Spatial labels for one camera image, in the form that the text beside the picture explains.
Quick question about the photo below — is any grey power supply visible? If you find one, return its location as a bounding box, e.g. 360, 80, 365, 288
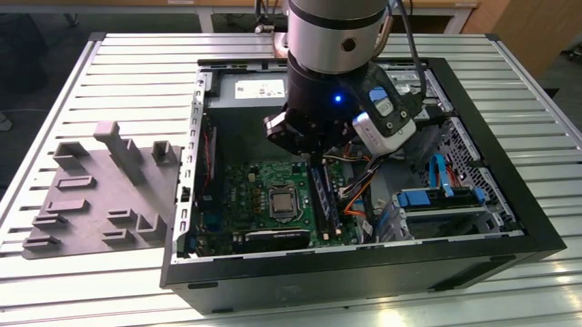
207, 73, 292, 161

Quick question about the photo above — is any silver CPU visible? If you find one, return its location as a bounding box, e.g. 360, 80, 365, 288
271, 194, 296, 212

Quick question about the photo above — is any green motherboard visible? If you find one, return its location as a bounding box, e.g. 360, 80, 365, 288
195, 158, 364, 248

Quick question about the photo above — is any CPU socket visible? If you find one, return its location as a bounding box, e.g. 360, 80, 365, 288
267, 185, 301, 221

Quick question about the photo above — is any hard disk in blue carrier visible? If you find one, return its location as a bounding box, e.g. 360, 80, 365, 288
395, 187, 486, 212

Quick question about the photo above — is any black graphics card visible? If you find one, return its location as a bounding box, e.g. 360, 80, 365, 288
232, 228, 312, 253

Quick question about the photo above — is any wooden top desk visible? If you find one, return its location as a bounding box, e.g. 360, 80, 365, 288
0, 0, 482, 35

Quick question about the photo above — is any wooden cabinet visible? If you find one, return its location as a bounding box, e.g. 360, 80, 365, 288
460, 0, 582, 81

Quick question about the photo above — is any grey parts rack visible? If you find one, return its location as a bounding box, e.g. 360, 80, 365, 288
21, 121, 183, 260

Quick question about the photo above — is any black PC case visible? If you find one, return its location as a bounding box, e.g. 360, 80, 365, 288
159, 57, 567, 314

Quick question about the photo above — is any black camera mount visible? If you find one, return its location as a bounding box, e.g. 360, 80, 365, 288
357, 64, 427, 137

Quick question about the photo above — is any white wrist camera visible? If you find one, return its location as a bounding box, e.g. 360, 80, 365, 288
351, 112, 418, 155

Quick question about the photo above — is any black cable bundle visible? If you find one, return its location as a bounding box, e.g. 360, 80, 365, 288
363, 151, 399, 185

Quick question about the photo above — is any orange wire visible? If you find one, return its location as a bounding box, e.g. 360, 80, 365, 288
343, 199, 364, 217

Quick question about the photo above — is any blue flat cable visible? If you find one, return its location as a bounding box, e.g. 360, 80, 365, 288
430, 153, 455, 198

